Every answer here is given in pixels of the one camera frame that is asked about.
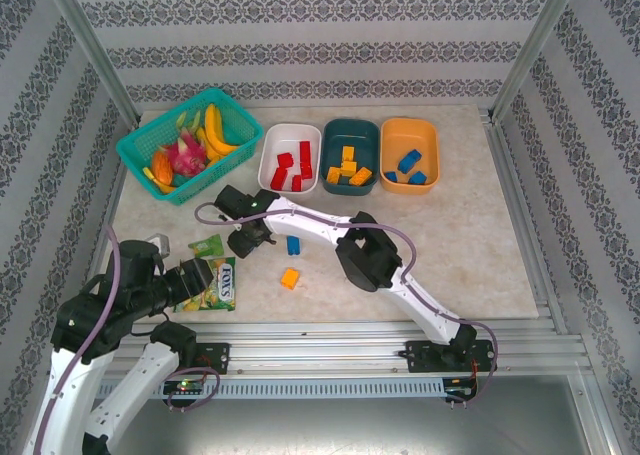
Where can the red sloped lego brick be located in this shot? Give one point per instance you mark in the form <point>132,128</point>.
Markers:
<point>285,160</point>

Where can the long red lego brick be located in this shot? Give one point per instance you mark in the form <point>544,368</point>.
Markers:
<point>306,160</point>

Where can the tall yellow lego brick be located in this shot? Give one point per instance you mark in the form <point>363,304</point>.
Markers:
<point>347,153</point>

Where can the small blue lego brick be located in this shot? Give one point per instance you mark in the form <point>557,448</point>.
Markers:
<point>391,176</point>

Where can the blue square lego brick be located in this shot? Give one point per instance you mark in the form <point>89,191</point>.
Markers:
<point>417,177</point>

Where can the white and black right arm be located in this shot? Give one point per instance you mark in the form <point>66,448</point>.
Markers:
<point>310,222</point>

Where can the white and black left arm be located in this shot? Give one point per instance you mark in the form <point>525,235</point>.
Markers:
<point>65,400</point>

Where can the teal plastic basket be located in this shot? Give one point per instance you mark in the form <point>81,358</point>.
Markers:
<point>200,190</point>

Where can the yellow toy banana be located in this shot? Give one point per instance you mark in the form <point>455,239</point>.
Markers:
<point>214,159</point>
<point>215,125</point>

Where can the green candy packet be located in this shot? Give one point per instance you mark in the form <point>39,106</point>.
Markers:
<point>206,246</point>

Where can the pink toy dragon fruit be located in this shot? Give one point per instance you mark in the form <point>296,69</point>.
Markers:
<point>187,157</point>

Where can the yellow toy fruit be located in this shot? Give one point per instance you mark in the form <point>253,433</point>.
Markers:
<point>165,189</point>

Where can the blue curved lego brick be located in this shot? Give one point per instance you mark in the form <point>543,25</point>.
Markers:
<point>294,245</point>

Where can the orange toy fruit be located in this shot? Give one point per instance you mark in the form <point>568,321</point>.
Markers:
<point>162,169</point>

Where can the Fox's candy bag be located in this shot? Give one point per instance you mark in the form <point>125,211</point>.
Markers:
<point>220,285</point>

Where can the white plastic container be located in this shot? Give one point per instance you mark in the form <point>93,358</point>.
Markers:
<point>285,135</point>

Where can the small circuit board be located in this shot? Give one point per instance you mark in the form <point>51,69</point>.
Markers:
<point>460,391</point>
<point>185,387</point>

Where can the long yellow lego brick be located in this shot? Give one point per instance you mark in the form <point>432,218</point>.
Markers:
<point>362,176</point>

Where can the dark green plastic container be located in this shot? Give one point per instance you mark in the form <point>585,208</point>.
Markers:
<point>350,130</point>

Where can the orange plastic container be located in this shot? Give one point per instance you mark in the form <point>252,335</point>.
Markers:
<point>405,135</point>

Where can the aluminium side rail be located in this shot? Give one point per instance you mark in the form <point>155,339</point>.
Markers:
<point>117,185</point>
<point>520,215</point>

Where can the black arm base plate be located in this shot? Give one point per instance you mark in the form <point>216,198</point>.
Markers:
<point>420,355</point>
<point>215,357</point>

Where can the aluminium front rail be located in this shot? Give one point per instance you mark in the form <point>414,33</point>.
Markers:
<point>325,342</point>

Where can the aluminium frame post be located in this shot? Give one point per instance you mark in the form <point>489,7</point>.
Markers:
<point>95,50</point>
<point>535,45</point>

